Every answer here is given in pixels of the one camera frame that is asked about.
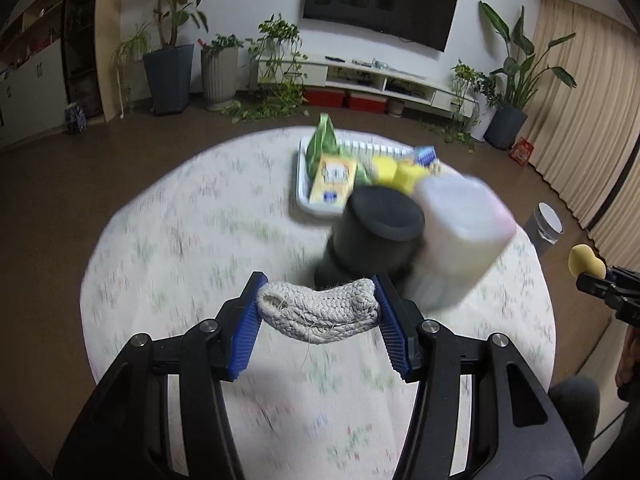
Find peanut-shaped yellow sponge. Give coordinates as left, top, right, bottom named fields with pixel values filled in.
left=568, top=244, right=606, bottom=280

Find beige woven rope pad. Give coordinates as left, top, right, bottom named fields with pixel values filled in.
left=256, top=278, right=381, bottom=344

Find yellow rectangular sponge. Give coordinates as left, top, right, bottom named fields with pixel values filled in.
left=390, top=162, right=431, bottom=196

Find yellow Vinda tissue pack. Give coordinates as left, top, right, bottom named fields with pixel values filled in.
left=309, top=155, right=356, bottom=207

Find yellow sponge with woven band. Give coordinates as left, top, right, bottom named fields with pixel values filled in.
left=370, top=155, right=398, bottom=186

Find blue tissue pack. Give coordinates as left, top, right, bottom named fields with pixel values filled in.
left=412, top=145, right=437, bottom=167

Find white ribbed plastic tray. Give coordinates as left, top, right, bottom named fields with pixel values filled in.
left=295, top=130, right=412, bottom=219

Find green floral cloth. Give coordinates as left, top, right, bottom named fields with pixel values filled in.
left=305, top=113, right=372, bottom=185

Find cream chenille scrubber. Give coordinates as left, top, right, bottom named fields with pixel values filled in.
left=427, top=159, right=444, bottom=176

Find person's right hand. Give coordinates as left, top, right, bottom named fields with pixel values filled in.
left=615, top=326, right=640, bottom=402

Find grey cylindrical trash bin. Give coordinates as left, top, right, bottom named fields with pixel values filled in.
left=524, top=202, right=564, bottom=258

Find black cylindrical container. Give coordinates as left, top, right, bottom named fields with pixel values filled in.
left=314, top=185, right=425, bottom=289

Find translucent plastic storage box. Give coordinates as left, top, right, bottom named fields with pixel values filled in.
left=404, top=174, right=516, bottom=312

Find beige curtain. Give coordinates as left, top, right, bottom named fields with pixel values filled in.
left=522, top=0, right=639, bottom=270

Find red gift box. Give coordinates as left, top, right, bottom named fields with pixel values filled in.
left=510, top=138, right=534, bottom=167

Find large-leaf plant dark pot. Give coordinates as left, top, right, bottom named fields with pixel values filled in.
left=478, top=1, right=577, bottom=151

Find red storage box right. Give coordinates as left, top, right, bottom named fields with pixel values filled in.
left=346, top=92, right=388, bottom=114

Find red storage box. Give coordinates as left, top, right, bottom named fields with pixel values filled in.
left=346, top=92, right=388, bottom=114
left=304, top=87, right=346, bottom=108

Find small bushy plant by console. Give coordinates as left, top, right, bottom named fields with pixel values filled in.
left=427, top=60, right=500, bottom=153

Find red storage box left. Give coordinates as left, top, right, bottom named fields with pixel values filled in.
left=304, top=87, right=346, bottom=108

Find tall plant in dark pot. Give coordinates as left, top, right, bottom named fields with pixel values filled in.
left=113, top=0, right=208, bottom=116

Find trailing green vine plant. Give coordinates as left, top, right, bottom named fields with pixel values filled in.
left=221, top=14, right=308, bottom=122

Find plant in ribbed grey pot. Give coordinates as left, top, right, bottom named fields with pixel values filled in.
left=198, top=34, right=244, bottom=112

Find white wall cabinet shelving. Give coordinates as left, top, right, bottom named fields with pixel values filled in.
left=1, top=0, right=67, bottom=148

